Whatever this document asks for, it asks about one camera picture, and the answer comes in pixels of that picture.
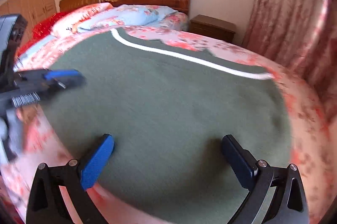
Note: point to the pink floral curtain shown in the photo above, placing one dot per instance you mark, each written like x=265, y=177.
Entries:
x=284, y=16

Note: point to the bed with floral sheet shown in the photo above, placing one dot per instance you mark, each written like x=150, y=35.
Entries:
x=302, y=113

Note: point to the red floral blanket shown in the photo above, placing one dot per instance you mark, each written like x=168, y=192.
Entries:
x=44, y=26

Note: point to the green knit sweater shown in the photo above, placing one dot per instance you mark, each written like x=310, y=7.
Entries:
x=171, y=108

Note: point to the dark wooden nightstand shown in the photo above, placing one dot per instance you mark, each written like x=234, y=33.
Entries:
x=213, y=28

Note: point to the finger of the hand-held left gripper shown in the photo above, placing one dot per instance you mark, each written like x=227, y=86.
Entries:
x=73, y=83
x=63, y=74

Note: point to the blue floral pillow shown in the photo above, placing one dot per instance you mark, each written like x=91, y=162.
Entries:
x=131, y=16

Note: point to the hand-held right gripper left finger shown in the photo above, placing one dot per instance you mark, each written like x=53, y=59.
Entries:
x=97, y=163

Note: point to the pink floral pillow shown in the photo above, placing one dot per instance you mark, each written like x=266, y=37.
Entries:
x=79, y=15

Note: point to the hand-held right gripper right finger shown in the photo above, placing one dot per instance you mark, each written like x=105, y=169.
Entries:
x=237, y=161

